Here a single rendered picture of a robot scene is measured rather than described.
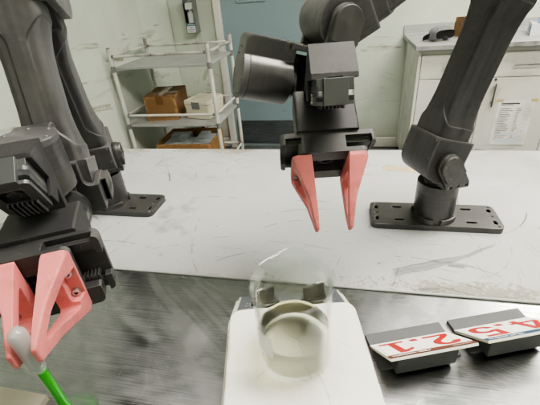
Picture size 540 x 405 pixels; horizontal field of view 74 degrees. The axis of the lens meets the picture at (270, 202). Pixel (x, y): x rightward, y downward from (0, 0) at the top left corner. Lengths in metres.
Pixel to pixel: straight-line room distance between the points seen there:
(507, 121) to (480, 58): 2.29
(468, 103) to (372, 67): 2.61
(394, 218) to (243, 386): 0.41
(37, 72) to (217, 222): 0.35
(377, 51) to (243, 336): 2.92
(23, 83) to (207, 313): 0.34
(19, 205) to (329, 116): 0.30
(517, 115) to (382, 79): 1.00
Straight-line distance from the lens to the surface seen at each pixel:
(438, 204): 0.61
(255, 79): 0.41
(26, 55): 0.50
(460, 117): 0.57
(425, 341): 0.44
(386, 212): 0.65
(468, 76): 0.56
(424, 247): 0.59
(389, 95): 3.22
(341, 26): 0.42
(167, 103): 2.51
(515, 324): 0.49
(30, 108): 0.50
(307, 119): 0.39
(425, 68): 2.61
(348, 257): 0.55
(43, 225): 0.38
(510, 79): 2.76
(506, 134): 2.88
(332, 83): 0.34
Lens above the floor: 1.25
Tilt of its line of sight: 30 degrees down
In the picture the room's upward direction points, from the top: 5 degrees counter-clockwise
